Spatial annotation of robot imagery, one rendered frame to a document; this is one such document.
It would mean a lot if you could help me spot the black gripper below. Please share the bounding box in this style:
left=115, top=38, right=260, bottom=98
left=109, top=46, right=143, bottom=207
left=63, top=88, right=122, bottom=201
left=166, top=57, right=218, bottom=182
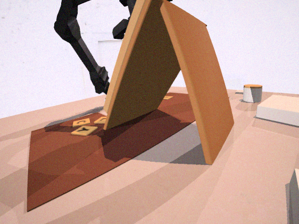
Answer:
left=112, top=8, right=134, bottom=39

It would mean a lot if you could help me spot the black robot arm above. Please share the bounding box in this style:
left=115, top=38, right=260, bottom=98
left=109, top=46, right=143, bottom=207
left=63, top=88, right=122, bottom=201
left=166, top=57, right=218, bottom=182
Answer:
left=54, top=0, right=137, bottom=95

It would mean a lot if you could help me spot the white rectangular box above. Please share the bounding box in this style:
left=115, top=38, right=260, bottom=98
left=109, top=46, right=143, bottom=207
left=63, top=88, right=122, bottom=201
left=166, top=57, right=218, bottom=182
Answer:
left=256, top=95, right=299, bottom=126

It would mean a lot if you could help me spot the grey cylindrical container with orange lid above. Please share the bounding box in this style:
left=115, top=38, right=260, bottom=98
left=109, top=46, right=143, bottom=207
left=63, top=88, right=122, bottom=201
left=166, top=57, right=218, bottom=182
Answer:
left=243, top=84, right=262, bottom=103

